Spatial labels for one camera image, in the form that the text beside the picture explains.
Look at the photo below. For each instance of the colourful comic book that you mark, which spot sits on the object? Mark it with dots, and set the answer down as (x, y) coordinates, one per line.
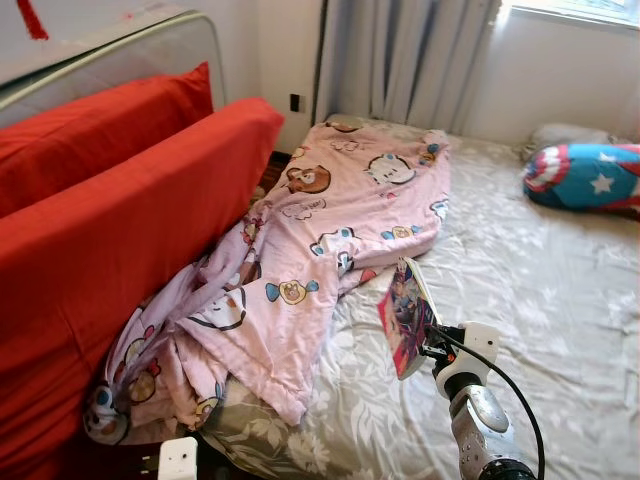
(405, 320)

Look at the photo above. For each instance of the pink cartoon blanket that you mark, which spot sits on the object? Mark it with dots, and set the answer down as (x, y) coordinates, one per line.
(320, 230)

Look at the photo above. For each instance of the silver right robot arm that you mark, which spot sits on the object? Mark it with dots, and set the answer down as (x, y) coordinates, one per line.
(485, 415)

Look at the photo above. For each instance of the bed with grey floral sheet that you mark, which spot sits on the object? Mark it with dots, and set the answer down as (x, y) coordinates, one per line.
(540, 300)

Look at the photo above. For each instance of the star striped bolster pillow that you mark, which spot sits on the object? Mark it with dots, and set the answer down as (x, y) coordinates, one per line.
(585, 178)

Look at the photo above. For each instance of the grey curtain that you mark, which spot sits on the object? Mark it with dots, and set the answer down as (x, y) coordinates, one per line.
(400, 60)

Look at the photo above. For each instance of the large red cushion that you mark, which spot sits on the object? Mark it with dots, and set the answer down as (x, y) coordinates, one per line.
(100, 290)

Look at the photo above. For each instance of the bright window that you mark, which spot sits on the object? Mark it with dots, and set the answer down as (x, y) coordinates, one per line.
(580, 8)

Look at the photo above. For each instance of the black wall outlet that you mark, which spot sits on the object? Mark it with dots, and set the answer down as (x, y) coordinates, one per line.
(296, 102)

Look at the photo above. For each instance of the red wall tassel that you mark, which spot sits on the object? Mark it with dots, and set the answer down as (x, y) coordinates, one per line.
(32, 18)

